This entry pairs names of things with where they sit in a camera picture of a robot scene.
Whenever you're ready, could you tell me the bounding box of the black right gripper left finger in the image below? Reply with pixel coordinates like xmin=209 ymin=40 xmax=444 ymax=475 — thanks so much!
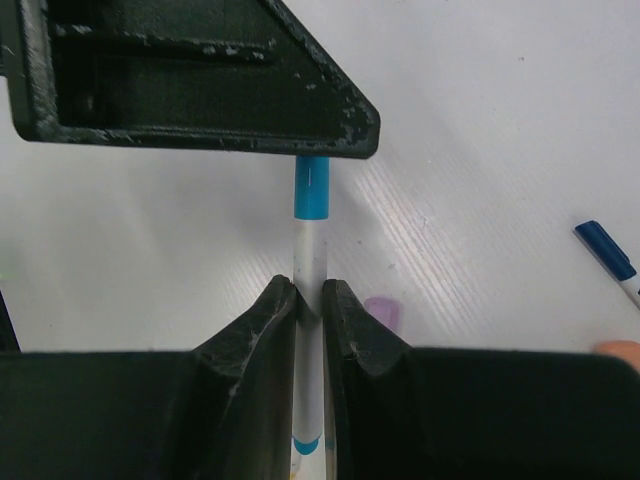
xmin=1 ymin=275 xmax=297 ymax=479

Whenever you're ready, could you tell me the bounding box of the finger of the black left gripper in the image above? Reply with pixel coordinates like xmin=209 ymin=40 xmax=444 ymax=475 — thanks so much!
xmin=1 ymin=0 xmax=381 ymax=159

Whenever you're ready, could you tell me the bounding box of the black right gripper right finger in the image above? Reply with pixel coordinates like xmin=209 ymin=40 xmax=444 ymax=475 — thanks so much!
xmin=322 ymin=280 xmax=639 ymax=479

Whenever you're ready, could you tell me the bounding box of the white pen blue cap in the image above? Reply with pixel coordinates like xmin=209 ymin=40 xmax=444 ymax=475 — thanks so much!
xmin=290 ymin=156 xmax=330 ymax=479

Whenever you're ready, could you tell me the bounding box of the orange highlighter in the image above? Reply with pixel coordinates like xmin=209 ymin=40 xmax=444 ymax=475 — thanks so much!
xmin=594 ymin=340 xmax=640 ymax=371

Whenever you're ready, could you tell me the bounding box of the dark blue whiteboard marker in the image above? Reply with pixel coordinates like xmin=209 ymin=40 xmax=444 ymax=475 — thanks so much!
xmin=574 ymin=220 xmax=639 ymax=308

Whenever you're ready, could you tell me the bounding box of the purple highlighter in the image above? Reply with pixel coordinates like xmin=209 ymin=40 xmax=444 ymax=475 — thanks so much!
xmin=364 ymin=296 xmax=402 ymax=333

